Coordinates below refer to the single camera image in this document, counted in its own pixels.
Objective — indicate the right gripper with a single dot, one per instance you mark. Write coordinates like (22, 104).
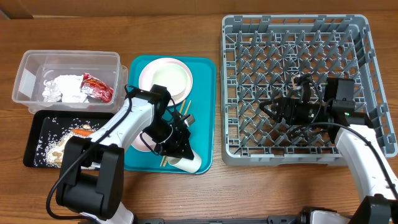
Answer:
(282, 107)

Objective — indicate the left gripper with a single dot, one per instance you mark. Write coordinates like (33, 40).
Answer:
(181, 141)

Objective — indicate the white cup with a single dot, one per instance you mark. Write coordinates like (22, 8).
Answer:
(186, 165)

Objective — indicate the small pink bowl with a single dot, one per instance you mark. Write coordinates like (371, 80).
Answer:
(139, 145)

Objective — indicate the orange carrot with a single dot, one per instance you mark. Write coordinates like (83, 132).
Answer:
(82, 132)

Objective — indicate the red snack wrapper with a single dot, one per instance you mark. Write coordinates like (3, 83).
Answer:
(96, 88)

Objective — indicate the white napkin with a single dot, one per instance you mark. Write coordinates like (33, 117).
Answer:
(69, 86)

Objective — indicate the peanuts and rice scraps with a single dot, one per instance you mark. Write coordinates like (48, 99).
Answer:
(54, 134)

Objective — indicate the aluminium foil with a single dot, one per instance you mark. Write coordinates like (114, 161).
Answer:
(51, 92)

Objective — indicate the white bowl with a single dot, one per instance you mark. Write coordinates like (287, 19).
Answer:
(172, 76)

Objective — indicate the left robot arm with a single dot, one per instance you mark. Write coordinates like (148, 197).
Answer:
(91, 179)

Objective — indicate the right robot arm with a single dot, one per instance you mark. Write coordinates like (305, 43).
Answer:
(355, 138)

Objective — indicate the wooden chopstick right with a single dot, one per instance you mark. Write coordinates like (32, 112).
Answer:
(186, 108)

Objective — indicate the teal serving tray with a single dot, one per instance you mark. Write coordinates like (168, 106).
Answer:
(202, 99)

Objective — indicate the grey plastic dish rack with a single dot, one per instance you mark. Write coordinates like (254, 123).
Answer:
(261, 55)

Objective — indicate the large white plate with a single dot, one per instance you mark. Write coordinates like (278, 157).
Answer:
(146, 76)

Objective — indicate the black plastic tray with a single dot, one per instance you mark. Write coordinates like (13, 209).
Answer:
(38, 122)

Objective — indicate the clear plastic bin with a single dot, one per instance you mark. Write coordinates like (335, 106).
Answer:
(39, 65)

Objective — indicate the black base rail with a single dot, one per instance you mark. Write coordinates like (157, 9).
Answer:
(274, 219)

